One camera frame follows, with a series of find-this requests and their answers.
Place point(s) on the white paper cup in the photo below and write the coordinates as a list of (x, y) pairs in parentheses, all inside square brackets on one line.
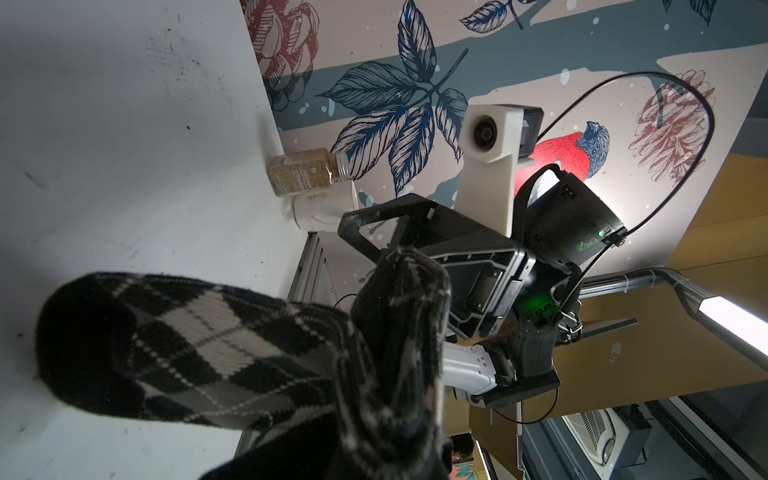
[(321, 210)]

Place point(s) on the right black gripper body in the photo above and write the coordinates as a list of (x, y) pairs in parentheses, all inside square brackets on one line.
[(487, 270)]

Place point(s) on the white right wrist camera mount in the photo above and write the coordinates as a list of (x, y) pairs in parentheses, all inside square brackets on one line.
[(496, 141)]

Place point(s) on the black grey argyle sock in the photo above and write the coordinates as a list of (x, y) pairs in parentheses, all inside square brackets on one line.
[(167, 349)]

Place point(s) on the amber jar with lid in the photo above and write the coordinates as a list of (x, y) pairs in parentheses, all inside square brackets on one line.
[(306, 171)]

